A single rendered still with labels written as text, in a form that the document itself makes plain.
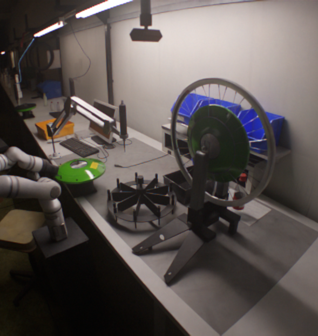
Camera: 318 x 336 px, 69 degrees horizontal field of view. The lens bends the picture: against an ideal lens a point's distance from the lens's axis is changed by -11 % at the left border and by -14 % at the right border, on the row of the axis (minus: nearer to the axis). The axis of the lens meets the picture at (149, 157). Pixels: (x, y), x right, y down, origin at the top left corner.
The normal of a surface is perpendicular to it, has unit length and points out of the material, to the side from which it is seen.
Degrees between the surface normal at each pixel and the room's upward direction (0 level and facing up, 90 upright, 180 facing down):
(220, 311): 0
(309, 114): 90
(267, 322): 0
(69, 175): 21
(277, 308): 0
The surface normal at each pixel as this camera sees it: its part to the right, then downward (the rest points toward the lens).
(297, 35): -0.83, 0.25
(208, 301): -0.02, -0.91
